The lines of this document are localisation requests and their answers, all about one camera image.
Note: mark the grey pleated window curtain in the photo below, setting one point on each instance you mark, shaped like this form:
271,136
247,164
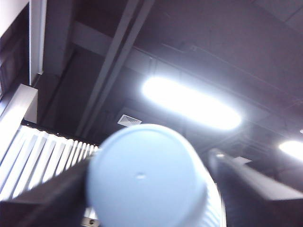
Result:
47,156

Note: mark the white ceiling air vent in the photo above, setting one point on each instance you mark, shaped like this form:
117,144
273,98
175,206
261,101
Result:
129,119

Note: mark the blue ribbed plastic cup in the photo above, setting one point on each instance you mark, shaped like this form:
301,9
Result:
142,165

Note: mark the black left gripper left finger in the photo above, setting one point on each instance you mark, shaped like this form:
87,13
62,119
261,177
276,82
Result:
40,208

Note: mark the long bright ceiling light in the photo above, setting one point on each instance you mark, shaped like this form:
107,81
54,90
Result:
191,101

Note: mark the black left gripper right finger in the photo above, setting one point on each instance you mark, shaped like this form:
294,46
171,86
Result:
260,203

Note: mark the round bright ceiling light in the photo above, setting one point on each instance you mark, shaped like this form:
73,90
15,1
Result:
292,150

